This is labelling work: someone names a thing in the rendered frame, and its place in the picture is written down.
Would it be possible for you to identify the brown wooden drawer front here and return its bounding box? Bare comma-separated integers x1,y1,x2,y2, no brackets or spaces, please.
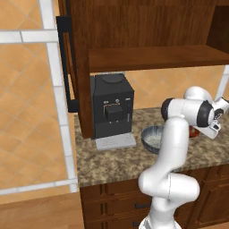
81,191,154,223
83,212,150,229
80,177,143,199

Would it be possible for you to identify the black cabinet door handle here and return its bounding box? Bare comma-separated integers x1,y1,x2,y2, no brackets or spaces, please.
55,15,81,114

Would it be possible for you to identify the brown wooden wall cabinet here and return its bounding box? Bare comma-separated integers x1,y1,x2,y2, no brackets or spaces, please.
88,0,229,74

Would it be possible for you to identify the black coffee machine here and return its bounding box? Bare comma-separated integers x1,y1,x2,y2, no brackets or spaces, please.
90,72,137,151

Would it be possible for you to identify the brown wooden base cabinet door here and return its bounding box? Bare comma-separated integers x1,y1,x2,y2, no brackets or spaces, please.
187,171,229,229

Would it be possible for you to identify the grey bowl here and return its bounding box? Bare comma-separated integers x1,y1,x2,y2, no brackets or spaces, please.
140,124,166,156

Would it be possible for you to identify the red bowl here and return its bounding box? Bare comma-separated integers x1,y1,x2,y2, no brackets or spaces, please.
189,124,200,139

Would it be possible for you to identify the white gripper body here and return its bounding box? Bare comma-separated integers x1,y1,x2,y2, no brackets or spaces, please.
195,125,221,140

